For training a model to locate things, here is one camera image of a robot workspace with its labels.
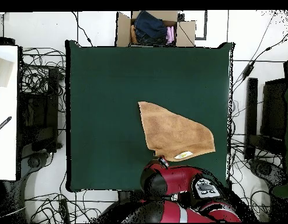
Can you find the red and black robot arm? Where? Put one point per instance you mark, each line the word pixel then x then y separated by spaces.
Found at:
pixel 178 177

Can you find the tan terry towel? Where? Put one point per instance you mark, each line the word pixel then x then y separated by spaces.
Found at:
pixel 171 130

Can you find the pink cloth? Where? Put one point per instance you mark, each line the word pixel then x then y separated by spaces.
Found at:
pixel 170 35

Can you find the blue denim jeans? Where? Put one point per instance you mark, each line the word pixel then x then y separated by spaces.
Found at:
pixel 149 26

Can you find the white side table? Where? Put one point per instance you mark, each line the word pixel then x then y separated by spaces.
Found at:
pixel 5 140

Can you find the black metal frame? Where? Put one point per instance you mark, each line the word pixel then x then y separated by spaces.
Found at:
pixel 251 112

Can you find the dark green table cloth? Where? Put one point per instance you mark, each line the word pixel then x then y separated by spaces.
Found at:
pixel 106 105

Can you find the brown cardboard box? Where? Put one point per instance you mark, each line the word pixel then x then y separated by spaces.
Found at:
pixel 184 32

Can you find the black equipment rack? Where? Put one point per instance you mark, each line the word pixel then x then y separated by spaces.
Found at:
pixel 41 112

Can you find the beige paper sheet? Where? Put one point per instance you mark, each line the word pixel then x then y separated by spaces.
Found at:
pixel 2 72

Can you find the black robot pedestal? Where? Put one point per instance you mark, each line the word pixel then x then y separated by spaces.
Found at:
pixel 125 194

